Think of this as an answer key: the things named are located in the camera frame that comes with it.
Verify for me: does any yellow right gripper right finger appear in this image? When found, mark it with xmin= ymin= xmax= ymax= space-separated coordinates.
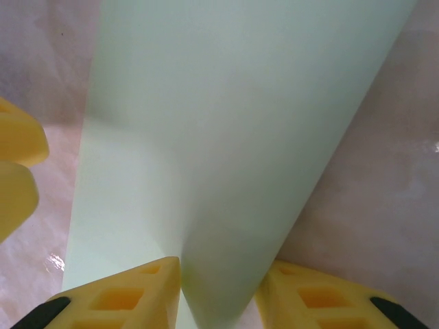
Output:
xmin=255 ymin=259 xmax=439 ymax=329

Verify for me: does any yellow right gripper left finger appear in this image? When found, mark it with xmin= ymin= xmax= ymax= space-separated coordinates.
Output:
xmin=10 ymin=256 xmax=182 ymax=329

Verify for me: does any light green paper sheet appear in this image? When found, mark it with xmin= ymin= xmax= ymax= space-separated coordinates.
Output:
xmin=61 ymin=0 xmax=428 ymax=329

